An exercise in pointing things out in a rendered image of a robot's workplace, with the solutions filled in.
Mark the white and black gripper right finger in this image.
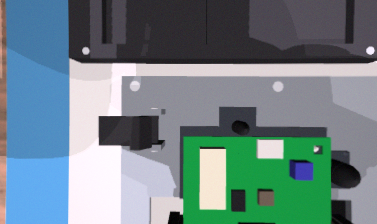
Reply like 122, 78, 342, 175
331, 214, 353, 224

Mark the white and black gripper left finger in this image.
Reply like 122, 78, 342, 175
168, 211, 183, 224

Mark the green circuit board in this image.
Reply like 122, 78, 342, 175
183, 136, 331, 224

